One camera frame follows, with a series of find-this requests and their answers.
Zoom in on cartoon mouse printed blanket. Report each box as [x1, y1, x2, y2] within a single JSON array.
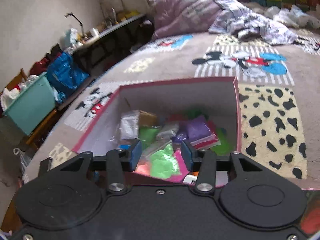
[[22, 27, 320, 190]]

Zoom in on bright green packet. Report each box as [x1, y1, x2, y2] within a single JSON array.
[[150, 147, 180, 180]]

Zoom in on lavender patterned clothes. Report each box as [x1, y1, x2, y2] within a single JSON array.
[[209, 0, 298, 45]]

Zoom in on teal plastic bin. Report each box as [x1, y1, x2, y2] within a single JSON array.
[[4, 72, 57, 135]]

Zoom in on blue plastic bag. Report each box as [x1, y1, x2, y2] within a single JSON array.
[[46, 52, 90, 103]]

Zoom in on dark desk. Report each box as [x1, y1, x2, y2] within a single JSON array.
[[72, 12, 148, 75]]

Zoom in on purple quilt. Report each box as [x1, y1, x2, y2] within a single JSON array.
[[150, 0, 238, 40]]

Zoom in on clear plastic bag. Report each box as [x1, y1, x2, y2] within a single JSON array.
[[14, 148, 32, 175]]

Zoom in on red cloth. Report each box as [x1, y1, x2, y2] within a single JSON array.
[[30, 57, 50, 77]]

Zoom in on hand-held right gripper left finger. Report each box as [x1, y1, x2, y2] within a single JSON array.
[[60, 140, 142, 194]]

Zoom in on pile of coloured packets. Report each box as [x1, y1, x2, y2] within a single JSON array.
[[119, 107, 237, 183]]

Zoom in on wooden chair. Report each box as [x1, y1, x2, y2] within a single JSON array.
[[5, 69, 62, 147]]

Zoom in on pink cardboard box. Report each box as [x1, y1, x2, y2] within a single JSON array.
[[72, 76, 243, 189]]

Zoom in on white plastic bags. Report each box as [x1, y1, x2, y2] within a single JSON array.
[[265, 5, 320, 29]]

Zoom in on white clothes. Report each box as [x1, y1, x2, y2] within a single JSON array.
[[0, 75, 40, 110]]

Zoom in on yellow boxes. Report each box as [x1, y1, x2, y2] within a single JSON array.
[[117, 10, 139, 20]]

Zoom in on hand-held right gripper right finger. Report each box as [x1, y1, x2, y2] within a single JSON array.
[[182, 140, 260, 194]]

